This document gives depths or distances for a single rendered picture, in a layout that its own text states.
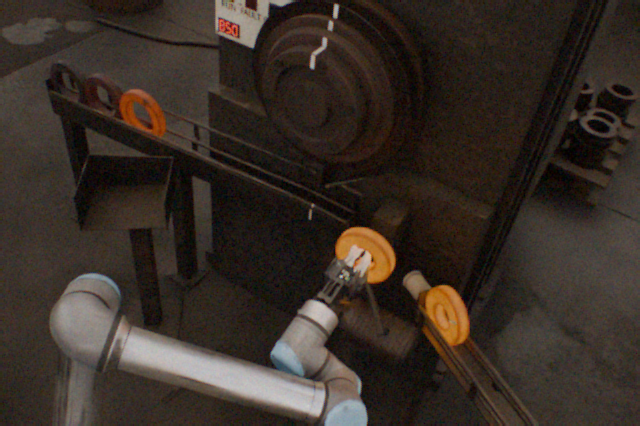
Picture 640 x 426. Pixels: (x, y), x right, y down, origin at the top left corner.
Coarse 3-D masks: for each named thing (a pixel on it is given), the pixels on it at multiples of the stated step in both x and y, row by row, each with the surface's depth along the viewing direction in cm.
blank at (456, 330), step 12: (432, 288) 161; (444, 288) 158; (432, 300) 162; (444, 300) 156; (456, 300) 154; (432, 312) 163; (444, 312) 164; (456, 312) 153; (444, 324) 162; (456, 324) 153; (468, 324) 154; (444, 336) 160; (456, 336) 154
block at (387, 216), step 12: (384, 204) 175; (396, 204) 176; (384, 216) 171; (396, 216) 172; (408, 216) 176; (372, 228) 175; (384, 228) 172; (396, 228) 170; (396, 240) 176; (396, 252) 183
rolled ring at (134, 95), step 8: (128, 96) 206; (136, 96) 204; (144, 96) 203; (120, 104) 211; (128, 104) 209; (144, 104) 204; (152, 104) 203; (128, 112) 212; (152, 112) 204; (160, 112) 205; (128, 120) 214; (136, 120) 215; (152, 120) 206; (160, 120) 205; (144, 128) 215; (160, 128) 207; (160, 136) 212
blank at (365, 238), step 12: (360, 228) 153; (348, 240) 154; (360, 240) 152; (372, 240) 150; (384, 240) 151; (336, 252) 159; (348, 252) 157; (372, 252) 152; (384, 252) 150; (372, 264) 157; (384, 264) 152; (372, 276) 157; (384, 276) 155
